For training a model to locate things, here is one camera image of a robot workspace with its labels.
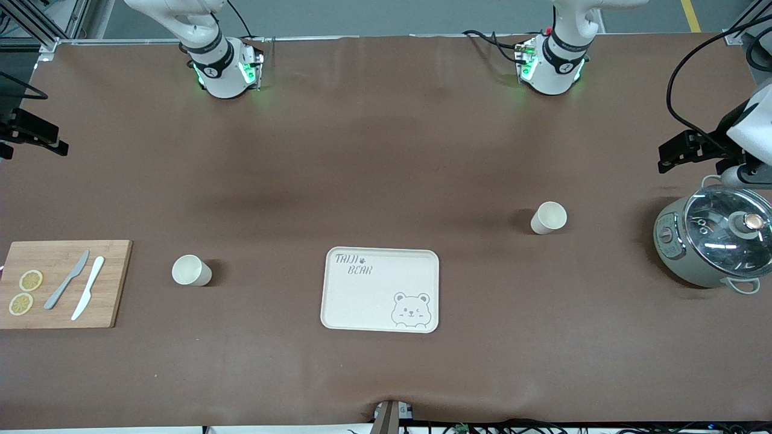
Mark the white plastic cup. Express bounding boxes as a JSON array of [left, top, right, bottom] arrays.
[[172, 254, 213, 287], [530, 201, 568, 235]]

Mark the arm base connector panel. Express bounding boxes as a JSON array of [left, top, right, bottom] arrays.
[[514, 39, 539, 82], [238, 51, 265, 92]]

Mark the cream tray with bear print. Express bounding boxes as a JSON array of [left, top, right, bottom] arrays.
[[320, 247, 440, 334]]

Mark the grey-green cooking pot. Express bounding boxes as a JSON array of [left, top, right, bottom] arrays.
[[653, 174, 772, 295]]

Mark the glass pot lid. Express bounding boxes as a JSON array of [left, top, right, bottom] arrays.
[[683, 185, 772, 279]]

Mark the grey plastic knife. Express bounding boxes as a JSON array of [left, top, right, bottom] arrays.
[[43, 250, 90, 310]]

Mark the white plastic knife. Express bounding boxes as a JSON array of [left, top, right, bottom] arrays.
[[71, 256, 106, 321]]

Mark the bamboo cutting board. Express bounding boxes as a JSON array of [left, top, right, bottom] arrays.
[[0, 239, 133, 330]]

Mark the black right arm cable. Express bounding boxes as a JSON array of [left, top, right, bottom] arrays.
[[0, 71, 49, 101]]

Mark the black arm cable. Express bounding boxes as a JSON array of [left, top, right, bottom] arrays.
[[666, 13, 772, 151], [0, 71, 49, 101]]

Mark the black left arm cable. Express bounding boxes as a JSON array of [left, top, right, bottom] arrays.
[[666, 13, 772, 151]]

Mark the black base cable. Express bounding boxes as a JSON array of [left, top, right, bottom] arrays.
[[226, 0, 255, 42], [462, 29, 525, 64]]

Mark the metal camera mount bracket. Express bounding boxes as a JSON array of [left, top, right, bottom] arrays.
[[372, 399, 415, 434]]

